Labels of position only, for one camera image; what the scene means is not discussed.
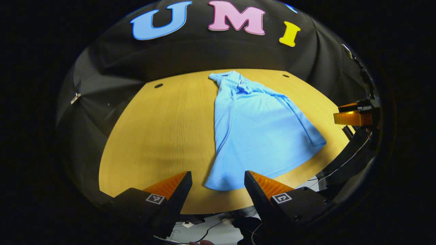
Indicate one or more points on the silver side clip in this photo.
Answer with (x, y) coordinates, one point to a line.
(75, 98)

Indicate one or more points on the black backdrop cloth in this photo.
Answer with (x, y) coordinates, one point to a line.
(204, 54)

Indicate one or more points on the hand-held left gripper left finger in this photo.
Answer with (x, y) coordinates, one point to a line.
(177, 204)

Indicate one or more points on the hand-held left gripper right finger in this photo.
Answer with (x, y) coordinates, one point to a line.
(260, 204)

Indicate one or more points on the light blue T-shirt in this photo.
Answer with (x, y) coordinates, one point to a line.
(259, 136)

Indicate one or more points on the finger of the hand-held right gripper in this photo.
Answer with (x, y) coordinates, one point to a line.
(364, 106)
(352, 118)

